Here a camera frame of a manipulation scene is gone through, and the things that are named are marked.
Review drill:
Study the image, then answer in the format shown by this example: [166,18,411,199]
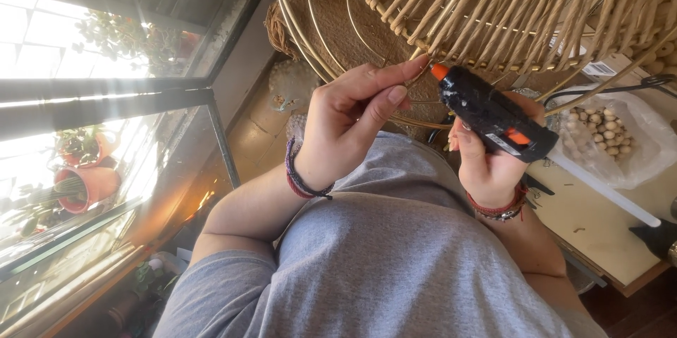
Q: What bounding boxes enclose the beige rope lampshade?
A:
[343,0,677,77]

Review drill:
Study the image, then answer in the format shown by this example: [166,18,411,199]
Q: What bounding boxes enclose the heap of wooden beads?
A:
[565,106,635,162]

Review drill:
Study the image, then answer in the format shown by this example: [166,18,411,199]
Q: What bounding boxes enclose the cardboard box with label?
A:
[550,37,677,97]

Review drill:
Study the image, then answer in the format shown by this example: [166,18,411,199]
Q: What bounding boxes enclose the person's right hand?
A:
[447,91,547,210]

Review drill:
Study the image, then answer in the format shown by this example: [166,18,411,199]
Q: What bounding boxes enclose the large gold metal hoop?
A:
[269,0,677,130]

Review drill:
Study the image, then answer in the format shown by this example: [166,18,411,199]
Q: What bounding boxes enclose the white beaded ornament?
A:
[268,58,321,115]

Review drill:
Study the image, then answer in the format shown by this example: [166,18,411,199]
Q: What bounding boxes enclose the person's left hand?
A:
[293,54,430,191]

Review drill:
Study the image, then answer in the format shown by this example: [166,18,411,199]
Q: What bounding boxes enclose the green leafy shrub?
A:
[70,9,185,73]

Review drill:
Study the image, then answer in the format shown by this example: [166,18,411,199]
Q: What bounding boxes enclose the red beaded bracelets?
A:
[465,182,530,222]

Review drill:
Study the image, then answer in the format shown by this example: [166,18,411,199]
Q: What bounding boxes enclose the medium gold metal hoop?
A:
[305,0,347,73]

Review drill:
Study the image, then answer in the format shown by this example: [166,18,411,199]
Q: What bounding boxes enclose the purple and red bracelets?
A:
[285,136,335,201]

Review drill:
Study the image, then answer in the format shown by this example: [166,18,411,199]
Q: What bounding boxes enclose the black tool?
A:
[628,218,677,268]

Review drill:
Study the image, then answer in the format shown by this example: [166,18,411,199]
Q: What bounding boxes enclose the small gold metal hoop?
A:
[346,0,389,61]

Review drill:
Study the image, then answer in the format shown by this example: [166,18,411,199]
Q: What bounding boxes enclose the terracotta pot with cactus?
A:
[0,166,123,238]

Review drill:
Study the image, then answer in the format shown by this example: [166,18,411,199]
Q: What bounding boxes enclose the black cable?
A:
[543,74,677,109]

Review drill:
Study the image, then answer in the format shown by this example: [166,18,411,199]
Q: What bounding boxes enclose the terracotta pot with leafy plant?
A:
[54,125,120,168]

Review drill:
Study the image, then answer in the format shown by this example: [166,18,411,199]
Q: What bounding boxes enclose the white glue stick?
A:
[547,149,662,228]

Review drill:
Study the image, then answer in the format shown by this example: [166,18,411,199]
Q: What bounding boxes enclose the small green potted plant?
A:
[131,258,182,299]

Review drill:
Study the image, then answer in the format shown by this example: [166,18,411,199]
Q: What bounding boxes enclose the clear plastic bag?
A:
[544,83,677,191]

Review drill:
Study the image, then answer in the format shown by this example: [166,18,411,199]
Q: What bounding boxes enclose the black hot glue gun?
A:
[430,63,560,164]

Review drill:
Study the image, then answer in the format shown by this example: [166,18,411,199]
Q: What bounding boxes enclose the metal window frame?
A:
[0,0,265,338]

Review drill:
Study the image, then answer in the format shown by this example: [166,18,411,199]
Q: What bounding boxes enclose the grey t-shirt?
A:
[153,131,609,338]

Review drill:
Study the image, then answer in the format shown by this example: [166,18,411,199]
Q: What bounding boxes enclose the brown braided rope coil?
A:
[264,2,301,60]

